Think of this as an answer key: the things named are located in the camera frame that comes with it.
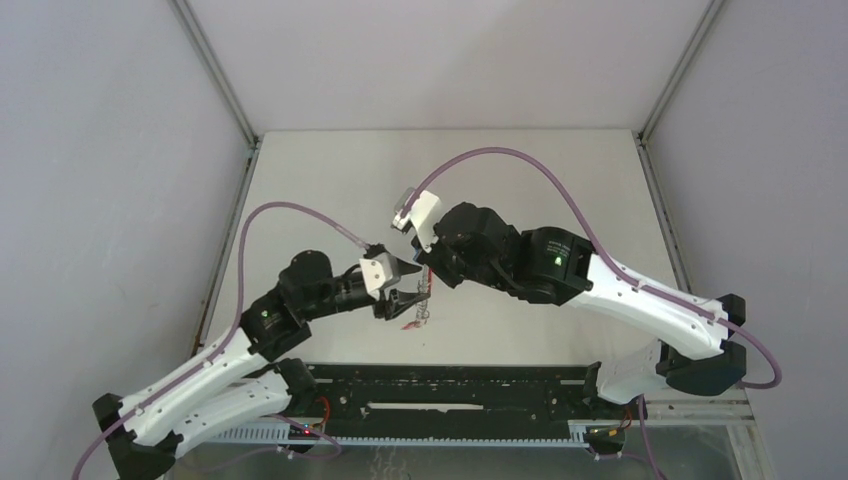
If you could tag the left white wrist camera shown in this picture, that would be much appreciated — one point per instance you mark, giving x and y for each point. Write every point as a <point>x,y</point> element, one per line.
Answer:
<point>379,273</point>

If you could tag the left circuit board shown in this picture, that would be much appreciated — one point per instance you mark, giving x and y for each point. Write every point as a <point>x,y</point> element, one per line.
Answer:
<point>304,432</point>

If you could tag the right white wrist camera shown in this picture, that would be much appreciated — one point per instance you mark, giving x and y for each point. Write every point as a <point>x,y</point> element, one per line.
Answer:
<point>423,215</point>

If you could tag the right circuit board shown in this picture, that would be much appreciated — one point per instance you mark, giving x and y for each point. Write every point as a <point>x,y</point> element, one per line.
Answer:
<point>605,435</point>

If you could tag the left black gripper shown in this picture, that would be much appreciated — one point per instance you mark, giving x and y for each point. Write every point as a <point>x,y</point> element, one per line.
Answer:
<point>396,303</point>

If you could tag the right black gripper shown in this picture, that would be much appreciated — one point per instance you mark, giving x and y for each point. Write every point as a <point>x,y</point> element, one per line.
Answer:
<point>432,260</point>

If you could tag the circuit board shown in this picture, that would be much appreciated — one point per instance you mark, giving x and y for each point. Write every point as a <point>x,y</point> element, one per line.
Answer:
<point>304,432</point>
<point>605,435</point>

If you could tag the red grey keyring holder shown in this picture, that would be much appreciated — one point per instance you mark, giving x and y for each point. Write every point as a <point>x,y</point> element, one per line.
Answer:
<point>422,314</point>

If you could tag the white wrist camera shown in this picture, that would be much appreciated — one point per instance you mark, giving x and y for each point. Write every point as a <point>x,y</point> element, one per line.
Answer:
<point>423,215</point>
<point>379,273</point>

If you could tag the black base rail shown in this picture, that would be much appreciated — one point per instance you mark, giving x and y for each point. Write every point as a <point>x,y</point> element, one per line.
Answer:
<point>432,403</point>

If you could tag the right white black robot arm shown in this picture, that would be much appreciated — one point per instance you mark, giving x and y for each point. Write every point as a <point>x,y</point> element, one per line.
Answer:
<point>552,266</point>

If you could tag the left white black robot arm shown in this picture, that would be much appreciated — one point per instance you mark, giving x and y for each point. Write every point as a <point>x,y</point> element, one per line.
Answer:
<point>247,372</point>

